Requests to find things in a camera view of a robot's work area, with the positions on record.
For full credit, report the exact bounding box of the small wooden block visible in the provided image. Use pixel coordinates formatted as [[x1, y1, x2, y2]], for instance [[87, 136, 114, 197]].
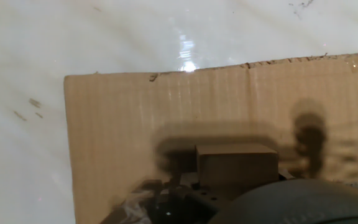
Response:
[[195, 143, 280, 188]]

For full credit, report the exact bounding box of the brown cardboard sheet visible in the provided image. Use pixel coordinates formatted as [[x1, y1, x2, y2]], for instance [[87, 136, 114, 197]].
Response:
[[63, 51, 358, 224]]

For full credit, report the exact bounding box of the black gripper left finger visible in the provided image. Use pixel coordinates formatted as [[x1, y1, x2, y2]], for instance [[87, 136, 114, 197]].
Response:
[[99, 172, 231, 224]]

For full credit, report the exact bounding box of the marble pattern table sheet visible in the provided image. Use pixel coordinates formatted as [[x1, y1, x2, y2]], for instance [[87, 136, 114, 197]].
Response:
[[0, 0, 358, 224]]

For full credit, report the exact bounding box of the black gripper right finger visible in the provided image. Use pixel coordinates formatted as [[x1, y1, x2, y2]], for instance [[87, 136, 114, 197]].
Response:
[[277, 167, 295, 182]]

